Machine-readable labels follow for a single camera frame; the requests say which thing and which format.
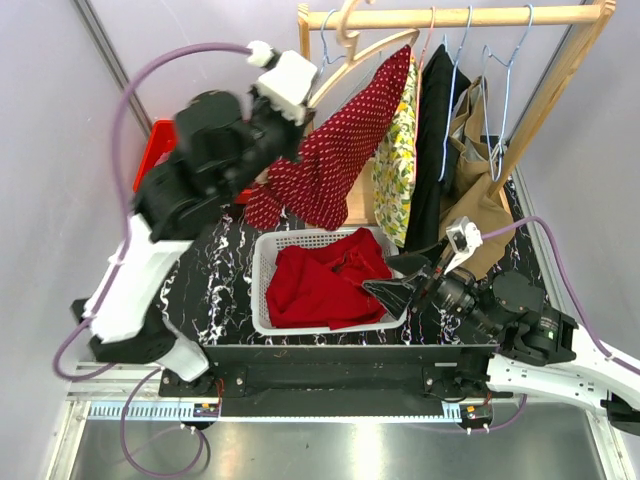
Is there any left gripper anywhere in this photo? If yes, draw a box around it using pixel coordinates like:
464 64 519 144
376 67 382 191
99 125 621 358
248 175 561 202
217 79 314 199

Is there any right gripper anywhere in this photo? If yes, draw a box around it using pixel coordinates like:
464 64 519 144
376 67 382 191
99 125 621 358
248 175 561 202
359 233 500 337

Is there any red polka dot garment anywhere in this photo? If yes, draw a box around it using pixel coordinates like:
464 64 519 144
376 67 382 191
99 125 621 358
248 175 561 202
245 45 412 231

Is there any red skirt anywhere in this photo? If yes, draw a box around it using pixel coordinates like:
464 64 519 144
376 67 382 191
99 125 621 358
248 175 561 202
265 228 392 330

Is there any light blue wire hanger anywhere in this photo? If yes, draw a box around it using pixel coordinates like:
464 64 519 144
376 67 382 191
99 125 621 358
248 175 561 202
314 8 381 106

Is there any yellow floral garment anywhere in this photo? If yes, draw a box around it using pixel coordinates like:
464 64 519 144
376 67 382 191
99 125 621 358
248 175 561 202
372 57 420 247

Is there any wooden hanger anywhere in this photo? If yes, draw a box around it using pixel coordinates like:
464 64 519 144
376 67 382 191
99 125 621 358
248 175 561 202
309 0 420 108

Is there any pink wire hanger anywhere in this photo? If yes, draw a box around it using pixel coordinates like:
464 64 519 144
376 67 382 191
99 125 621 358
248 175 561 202
418 5 437 80

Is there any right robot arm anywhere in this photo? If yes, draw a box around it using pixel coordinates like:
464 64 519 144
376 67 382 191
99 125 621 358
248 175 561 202
363 242 639 435

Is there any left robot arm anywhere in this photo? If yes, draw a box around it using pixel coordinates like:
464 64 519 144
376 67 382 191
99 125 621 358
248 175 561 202
72 91 315 396

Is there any wooden clothes rack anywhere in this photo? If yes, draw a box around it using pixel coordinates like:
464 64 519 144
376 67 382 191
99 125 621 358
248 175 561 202
297 1 616 207

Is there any tan garment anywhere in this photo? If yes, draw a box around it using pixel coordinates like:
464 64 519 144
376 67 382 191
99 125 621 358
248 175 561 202
402 74 516 281

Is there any red plastic bin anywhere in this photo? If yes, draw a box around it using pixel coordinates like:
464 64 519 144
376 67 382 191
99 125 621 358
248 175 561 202
133 113 277 212

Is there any black garment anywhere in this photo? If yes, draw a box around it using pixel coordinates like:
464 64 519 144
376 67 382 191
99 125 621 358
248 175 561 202
404 45 471 252

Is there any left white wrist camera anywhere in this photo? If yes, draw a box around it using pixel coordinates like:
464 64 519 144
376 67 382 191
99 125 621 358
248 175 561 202
247 40 319 126

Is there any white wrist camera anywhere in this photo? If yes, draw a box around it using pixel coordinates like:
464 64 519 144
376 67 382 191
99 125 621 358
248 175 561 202
445 216 483 273
247 40 319 126

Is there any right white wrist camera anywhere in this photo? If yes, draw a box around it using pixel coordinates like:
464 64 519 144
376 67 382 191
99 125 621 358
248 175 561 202
445 216 483 273

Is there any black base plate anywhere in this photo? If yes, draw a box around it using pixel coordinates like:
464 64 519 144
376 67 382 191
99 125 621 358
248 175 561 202
97 343 516 419

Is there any empty blue wire hanger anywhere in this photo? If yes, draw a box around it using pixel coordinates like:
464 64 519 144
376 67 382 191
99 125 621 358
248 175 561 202
481 4 535 183

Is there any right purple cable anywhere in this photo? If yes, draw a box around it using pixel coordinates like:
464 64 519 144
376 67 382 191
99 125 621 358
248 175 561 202
479 215 640 376

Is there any purple cable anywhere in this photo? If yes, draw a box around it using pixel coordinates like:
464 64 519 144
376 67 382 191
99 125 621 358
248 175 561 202
52 42 256 474
479 215 640 376

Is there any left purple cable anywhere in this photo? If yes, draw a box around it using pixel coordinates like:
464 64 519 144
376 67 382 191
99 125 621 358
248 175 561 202
52 42 256 474

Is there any white cable duct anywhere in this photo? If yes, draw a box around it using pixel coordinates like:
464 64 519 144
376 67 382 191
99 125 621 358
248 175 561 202
88 401 462 424

